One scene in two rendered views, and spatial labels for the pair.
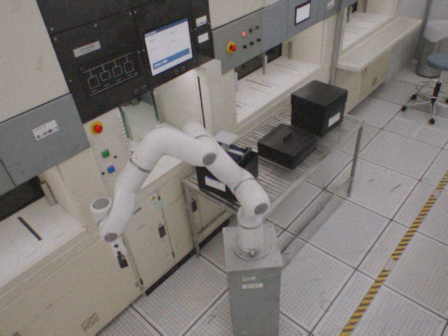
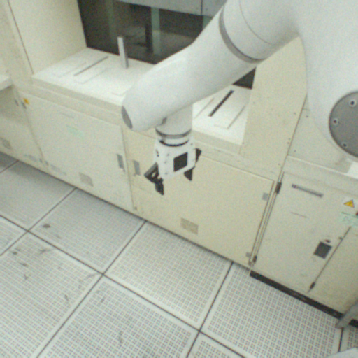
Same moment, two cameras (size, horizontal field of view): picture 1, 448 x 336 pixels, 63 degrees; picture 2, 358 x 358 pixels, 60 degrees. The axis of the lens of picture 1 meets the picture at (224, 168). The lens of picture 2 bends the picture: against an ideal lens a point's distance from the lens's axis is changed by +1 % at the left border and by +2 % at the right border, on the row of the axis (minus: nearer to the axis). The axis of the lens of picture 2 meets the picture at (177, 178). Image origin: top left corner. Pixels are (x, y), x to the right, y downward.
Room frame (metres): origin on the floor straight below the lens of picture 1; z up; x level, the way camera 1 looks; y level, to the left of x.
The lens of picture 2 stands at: (0.86, -0.09, 1.59)
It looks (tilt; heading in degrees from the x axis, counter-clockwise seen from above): 44 degrees down; 74
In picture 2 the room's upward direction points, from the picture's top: straight up
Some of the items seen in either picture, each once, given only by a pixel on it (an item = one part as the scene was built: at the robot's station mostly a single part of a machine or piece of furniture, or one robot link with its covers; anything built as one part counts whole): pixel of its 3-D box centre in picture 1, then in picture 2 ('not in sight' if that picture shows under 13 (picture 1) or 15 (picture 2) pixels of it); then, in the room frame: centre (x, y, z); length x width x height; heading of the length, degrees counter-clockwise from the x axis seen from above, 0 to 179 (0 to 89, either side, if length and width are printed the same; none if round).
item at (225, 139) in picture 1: (227, 160); not in sight; (1.73, -0.02, 0.93); 0.24 x 0.20 x 0.32; 54
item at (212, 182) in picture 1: (227, 170); not in sight; (1.73, -0.02, 0.85); 0.28 x 0.28 x 0.17; 54
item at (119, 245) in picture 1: (115, 240); (173, 151); (1.01, 0.46, 1.12); 0.10 x 0.07 x 0.11; 20
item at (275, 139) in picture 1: (287, 143); not in sight; (1.98, -0.43, 0.83); 0.29 x 0.29 x 0.13; 45
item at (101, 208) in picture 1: (105, 216); (171, 98); (1.01, 0.46, 1.26); 0.09 x 0.08 x 0.13; 20
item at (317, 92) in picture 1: (317, 108); not in sight; (2.29, -0.71, 0.89); 0.29 x 0.29 x 0.25; 41
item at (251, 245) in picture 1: (250, 233); not in sight; (1.21, -0.10, 0.85); 0.19 x 0.19 x 0.18
